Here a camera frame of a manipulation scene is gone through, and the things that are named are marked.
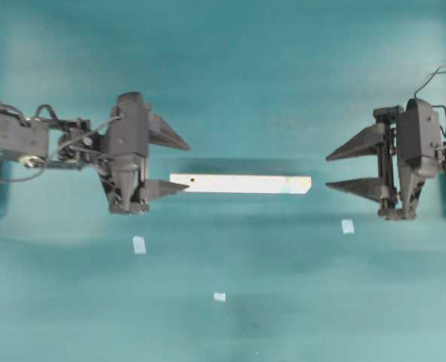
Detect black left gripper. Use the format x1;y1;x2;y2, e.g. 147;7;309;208
101;92;191;214

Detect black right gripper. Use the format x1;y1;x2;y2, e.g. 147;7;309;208
325;106;442;220

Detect long wooden board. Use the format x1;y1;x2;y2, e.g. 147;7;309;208
170;173;312;195

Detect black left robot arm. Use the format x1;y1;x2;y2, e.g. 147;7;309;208
0;92;190;215

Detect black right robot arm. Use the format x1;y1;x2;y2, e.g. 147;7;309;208
326;99;446;221

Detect blue tape piece right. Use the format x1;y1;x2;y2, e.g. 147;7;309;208
341;219;355;235

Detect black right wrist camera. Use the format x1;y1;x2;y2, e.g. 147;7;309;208
402;98;441;179

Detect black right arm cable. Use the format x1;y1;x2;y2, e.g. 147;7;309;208
413;63;446;133

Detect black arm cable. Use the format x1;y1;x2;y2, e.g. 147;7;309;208
0;165;45;186
413;63;446;133

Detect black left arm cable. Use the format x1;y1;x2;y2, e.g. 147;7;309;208
0;165;45;186

